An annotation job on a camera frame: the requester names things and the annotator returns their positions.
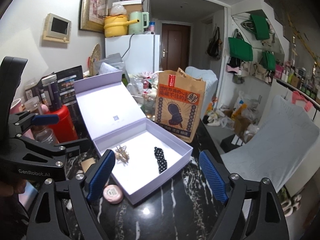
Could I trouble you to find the cardboard box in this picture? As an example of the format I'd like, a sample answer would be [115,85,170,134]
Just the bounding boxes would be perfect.
[112,1,144,15]

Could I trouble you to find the green electric kettle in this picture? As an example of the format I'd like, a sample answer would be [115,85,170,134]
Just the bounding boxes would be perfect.
[128,11,150,35]

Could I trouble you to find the black printed pouch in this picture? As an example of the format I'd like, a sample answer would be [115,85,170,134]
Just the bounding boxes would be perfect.
[54,65,84,105]

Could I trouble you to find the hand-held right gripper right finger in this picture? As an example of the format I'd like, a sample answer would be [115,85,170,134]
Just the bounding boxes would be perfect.
[199,150,292,240]

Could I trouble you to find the dark hanging bag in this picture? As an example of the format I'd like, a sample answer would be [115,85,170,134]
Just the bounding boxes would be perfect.
[207,26,223,60]

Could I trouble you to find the white slippers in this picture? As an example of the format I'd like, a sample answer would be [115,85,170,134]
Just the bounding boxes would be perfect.
[282,195,303,217]

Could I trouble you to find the clear plastic bottle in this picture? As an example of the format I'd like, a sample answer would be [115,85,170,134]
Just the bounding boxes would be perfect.
[34,127,59,145]

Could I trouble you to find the pink round compact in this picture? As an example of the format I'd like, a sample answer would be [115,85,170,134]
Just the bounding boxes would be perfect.
[103,184,123,205]

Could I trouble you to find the black power cable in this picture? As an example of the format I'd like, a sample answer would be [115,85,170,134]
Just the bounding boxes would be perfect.
[122,34,134,58]

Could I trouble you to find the green tote bag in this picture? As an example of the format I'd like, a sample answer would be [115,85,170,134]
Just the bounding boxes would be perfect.
[229,37,253,62]

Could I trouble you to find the gold framed picture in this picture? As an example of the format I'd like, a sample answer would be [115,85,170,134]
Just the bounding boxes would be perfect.
[79,0,110,32]

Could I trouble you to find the dark jar with black lid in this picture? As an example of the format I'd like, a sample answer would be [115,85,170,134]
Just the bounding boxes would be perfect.
[41,75,62,112]

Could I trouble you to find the wall intercom panel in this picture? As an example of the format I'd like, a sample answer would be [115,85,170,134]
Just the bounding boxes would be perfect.
[42,13,72,43]

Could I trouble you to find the row of bottles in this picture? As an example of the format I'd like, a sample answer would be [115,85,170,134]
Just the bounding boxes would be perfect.
[274,60,320,100]

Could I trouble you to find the pearl hair clip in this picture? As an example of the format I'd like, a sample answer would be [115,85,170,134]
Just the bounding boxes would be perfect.
[114,145,130,165]

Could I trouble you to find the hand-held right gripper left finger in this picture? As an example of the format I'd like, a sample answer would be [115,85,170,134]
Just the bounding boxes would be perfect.
[26,149,116,240]

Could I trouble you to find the light blue covered chair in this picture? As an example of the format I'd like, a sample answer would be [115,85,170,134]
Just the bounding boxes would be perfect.
[185,66,218,110]

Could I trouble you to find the black bead bracelet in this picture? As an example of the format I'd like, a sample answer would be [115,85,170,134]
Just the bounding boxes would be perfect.
[153,147,168,174]

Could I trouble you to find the grey covered chair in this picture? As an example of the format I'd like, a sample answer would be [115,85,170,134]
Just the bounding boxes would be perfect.
[220,95,319,188]

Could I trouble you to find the woven straw fan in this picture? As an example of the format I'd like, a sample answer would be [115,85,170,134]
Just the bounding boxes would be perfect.
[90,44,102,75]

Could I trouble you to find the brown printed paper bag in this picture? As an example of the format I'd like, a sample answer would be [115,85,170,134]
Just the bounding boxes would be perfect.
[154,67,207,143]

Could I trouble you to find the white fridge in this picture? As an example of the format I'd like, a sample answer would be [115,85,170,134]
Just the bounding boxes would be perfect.
[104,34,161,77]

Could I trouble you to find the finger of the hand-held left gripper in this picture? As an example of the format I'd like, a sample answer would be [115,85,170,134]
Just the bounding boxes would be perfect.
[9,112,60,137]
[15,134,92,162]

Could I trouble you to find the brown door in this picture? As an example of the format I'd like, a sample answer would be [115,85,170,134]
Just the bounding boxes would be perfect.
[161,22,192,72]

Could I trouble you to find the yellow pot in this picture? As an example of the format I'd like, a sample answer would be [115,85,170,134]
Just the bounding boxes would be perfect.
[104,15,133,37]

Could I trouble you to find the lavender gift box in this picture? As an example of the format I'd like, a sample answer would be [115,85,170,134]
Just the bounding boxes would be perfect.
[73,70,193,205]

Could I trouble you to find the red canister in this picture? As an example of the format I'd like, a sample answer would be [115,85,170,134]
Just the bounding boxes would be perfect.
[47,105,79,144]

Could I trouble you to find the grey plastic bag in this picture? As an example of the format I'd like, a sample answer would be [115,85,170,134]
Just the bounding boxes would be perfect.
[96,53,125,75]

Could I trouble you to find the pink cloth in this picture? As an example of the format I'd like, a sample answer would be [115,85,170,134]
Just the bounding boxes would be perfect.
[291,91,315,112]

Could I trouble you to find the clear plastic jar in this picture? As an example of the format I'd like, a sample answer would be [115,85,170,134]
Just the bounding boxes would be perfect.
[24,96,42,114]

